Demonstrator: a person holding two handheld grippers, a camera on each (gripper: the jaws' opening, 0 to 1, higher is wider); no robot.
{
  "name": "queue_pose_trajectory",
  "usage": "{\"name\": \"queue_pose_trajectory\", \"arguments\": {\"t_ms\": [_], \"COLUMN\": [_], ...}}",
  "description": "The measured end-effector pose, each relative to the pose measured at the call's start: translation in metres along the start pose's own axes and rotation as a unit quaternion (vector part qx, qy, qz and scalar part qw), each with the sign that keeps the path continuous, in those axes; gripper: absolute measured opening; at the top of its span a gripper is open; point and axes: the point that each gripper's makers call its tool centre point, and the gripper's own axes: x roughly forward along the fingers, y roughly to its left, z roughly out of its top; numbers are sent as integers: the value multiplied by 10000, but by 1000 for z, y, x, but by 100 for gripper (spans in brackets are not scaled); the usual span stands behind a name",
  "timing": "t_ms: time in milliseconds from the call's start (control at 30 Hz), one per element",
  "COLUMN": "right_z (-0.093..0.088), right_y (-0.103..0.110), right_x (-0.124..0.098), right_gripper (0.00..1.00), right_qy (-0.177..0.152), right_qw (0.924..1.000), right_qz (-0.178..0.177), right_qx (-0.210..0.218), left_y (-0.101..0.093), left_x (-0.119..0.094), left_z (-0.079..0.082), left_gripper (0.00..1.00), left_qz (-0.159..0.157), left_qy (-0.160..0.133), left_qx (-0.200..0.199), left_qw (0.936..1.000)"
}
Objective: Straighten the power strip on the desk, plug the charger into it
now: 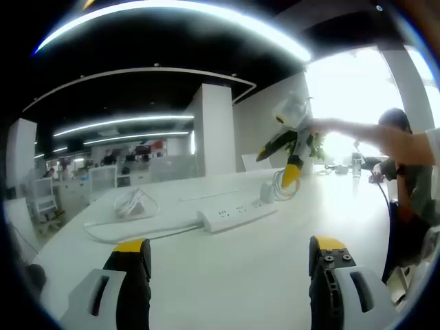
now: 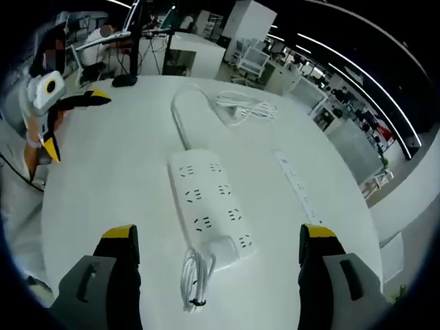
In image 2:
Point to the slim white power strip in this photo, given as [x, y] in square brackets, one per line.
[299, 185]

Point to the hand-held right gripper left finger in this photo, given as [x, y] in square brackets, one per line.
[99, 295]

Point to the person's own clothed body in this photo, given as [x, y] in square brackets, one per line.
[17, 206]

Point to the white chair back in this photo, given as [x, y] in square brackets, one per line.
[391, 258]

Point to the white mesh office chair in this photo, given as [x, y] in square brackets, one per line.
[254, 62]

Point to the person's left hand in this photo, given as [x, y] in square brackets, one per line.
[59, 119]

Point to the white low cabinet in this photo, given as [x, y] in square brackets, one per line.
[199, 55]

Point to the white desk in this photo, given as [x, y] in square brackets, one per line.
[103, 172]

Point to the white charger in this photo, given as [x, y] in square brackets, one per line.
[221, 252]

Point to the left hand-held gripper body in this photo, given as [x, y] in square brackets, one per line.
[44, 93]

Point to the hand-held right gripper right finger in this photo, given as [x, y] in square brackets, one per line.
[333, 295]

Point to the black monitor stand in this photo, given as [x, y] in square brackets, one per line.
[124, 81]

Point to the pale wristband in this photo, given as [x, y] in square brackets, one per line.
[33, 142]

